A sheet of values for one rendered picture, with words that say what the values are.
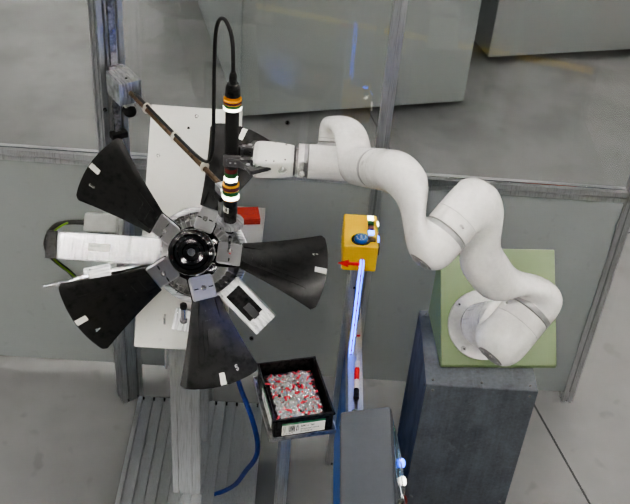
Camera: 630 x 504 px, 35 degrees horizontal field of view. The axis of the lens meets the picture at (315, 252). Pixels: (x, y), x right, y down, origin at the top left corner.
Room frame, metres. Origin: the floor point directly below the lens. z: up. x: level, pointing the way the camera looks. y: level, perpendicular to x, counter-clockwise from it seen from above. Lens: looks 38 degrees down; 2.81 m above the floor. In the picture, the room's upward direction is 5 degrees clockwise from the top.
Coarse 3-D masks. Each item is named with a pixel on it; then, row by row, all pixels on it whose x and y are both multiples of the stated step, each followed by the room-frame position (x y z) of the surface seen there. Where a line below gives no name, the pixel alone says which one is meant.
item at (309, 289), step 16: (288, 240) 2.11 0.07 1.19; (304, 240) 2.12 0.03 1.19; (320, 240) 2.12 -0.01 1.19; (256, 256) 2.03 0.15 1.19; (272, 256) 2.04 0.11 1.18; (288, 256) 2.05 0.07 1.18; (304, 256) 2.06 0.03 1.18; (320, 256) 2.07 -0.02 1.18; (256, 272) 1.98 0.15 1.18; (272, 272) 1.99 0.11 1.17; (288, 272) 2.00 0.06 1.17; (304, 272) 2.01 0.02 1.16; (288, 288) 1.95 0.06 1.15; (304, 288) 1.97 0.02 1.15; (320, 288) 1.98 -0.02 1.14; (304, 304) 1.93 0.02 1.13
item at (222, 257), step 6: (222, 246) 2.06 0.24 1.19; (234, 246) 2.07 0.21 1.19; (240, 246) 2.07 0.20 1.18; (222, 252) 2.03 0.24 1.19; (234, 252) 2.04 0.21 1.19; (240, 252) 2.05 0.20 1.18; (216, 258) 2.00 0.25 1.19; (222, 258) 2.01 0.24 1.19; (234, 258) 2.02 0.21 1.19; (240, 258) 2.02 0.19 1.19; (228, 264) 1.99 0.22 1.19; (234, 264) 1.99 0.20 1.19
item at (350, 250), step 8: (344, 216) 2.40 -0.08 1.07; (352, 216) 2.41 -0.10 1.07; (360, 216) 2.41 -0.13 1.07; (344, 224) 2.36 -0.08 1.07; (352, 224) 2.37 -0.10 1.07; (360, 224) 2.37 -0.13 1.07; (376, 224) 2.38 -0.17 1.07; (344, 232) 2.32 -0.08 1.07; (352, 232) 2.33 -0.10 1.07; (360, 232) 2.33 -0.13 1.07; (376, 232) 2.34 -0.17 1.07; (344, 240) 2.29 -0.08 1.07; (352, 240) 2.28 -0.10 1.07; (368, 240) 2.29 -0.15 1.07; (376, 240) 2.30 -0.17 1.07; (344, 248) 2.26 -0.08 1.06; (352, 248) 2.26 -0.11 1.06; (360, 248) 2.26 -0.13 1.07; (368, 248) 2.26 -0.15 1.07; (376, 248) 2.26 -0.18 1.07; (344, 256) 2.26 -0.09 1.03; (352, 256) 2.26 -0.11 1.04; (360, 256) 2.26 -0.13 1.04; (368, 256) 2.26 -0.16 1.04; (376, 256) 2.26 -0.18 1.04; (368, 264) 2.26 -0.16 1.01
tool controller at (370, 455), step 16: (352, 416) 1.45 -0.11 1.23; (368, 416) 1.45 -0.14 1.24; (384, 416) 1.45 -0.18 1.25; (352, 432) 1.41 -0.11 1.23; (368, 432) 1.41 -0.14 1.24; (384, 432) 1.40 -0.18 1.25; (352, 448) 1.37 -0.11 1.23; (368, 448) 1.36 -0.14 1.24; (384, 448) 1.36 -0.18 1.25; (352, 464) 1.32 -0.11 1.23; (368, 464) 1.32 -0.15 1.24; (384, 464) 1.32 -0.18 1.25; (400, 464) 1.41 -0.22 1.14; (352, 480) 1.28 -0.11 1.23; (368, 480) 1.28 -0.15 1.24; (384, 480) 1.28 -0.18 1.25; (400, 480) 1.35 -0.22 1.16; (352, 496) 1.24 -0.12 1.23; (368, 496) 1.24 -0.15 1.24; (384, 496) 1.24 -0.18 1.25
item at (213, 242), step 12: (192, 228) 2.10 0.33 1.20; (180, 240) 2.00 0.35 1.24; (192, 240) 2.00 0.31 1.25; (204, 240) 2.00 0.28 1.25; (216, 240) 2.09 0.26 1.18; (168, 252) 1.97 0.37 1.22; (180, 252) 1.98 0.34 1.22; (204, 252) 1.98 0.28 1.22; (216, 252) 2.04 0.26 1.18; (180, 264) 1.96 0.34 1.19; (192, 264) 1.96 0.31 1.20; (204, 264) 1.96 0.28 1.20; (180, 276) 2.02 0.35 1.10; (192, 276) 2.02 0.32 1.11
